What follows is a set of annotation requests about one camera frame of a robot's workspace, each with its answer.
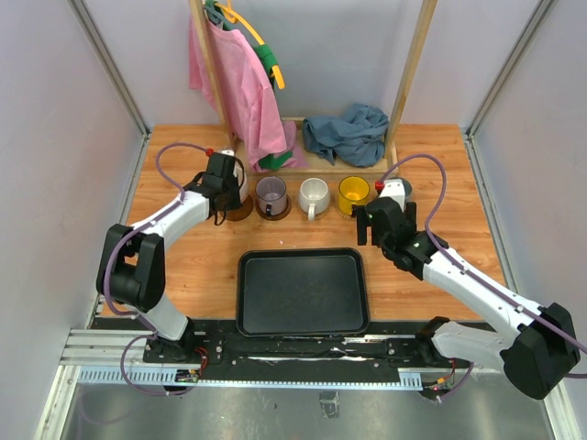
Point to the yellow clothes hanger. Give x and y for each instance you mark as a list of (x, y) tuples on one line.
[(267, 57)]

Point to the grey ceramic mug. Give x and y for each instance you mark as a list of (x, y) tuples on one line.
[(408, 189)]

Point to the yellow glass cup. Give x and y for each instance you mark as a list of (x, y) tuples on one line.
[(353, 190)]

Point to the white ceramic mug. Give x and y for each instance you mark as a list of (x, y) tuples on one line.
[(314, 196)]

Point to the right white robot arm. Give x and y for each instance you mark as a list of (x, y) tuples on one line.
[(495, 311)]

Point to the brown wooden coaster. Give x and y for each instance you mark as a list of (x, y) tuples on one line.
[(277, 217), (243, 212)]

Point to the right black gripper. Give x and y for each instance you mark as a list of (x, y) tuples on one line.
[(361, 223)]

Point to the blue crumpled cloth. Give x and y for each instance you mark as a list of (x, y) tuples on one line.
[(356, 137)]

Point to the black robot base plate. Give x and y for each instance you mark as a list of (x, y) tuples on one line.
[(387, 354)]

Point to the woven rattan coaster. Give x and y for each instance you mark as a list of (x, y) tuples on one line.
[(318, 216), (347, 212)]

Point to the pink shirt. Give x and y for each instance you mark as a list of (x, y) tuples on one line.
[(253, 112)]

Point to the black plastic tray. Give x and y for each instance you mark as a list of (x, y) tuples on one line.
[(302, 292)]

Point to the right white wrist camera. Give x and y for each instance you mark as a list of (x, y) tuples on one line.
[(394, 190)]

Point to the wooden clothes rack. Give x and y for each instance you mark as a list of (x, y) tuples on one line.
[(318, 166)]

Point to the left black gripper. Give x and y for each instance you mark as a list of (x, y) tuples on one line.
[(235, 203)]

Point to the pink ceramic mug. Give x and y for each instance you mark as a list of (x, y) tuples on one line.
[(244, 185)]

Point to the green clothes hanger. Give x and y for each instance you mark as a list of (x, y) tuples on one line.
[(225, 17)]

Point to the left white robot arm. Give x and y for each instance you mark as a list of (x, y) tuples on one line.
[(132, 268)]

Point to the aluminium frame rail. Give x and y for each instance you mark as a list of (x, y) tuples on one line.
[(75, 353)]

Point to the purple glass cup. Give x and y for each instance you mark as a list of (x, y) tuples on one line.
[(272, 195)]

